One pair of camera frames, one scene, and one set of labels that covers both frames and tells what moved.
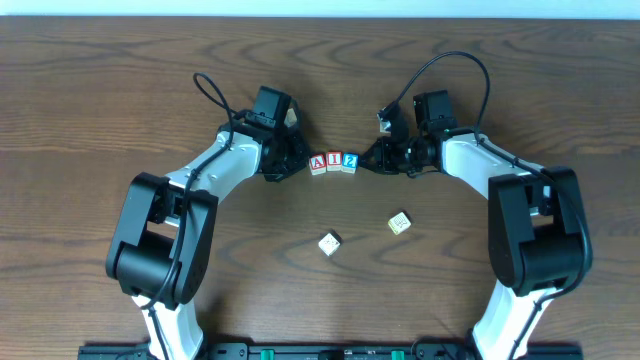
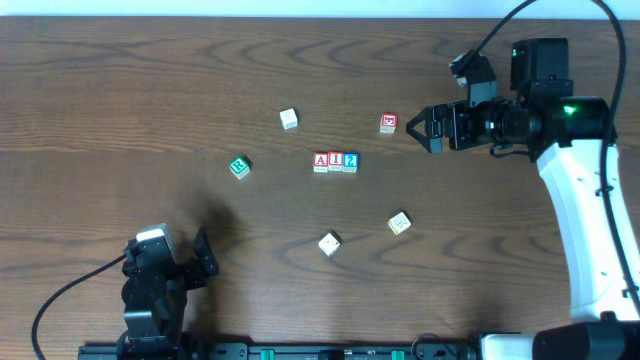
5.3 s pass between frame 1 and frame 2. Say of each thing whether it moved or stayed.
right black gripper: moved
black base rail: stayed
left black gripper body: moved
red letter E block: stayed
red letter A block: moved
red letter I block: stayed
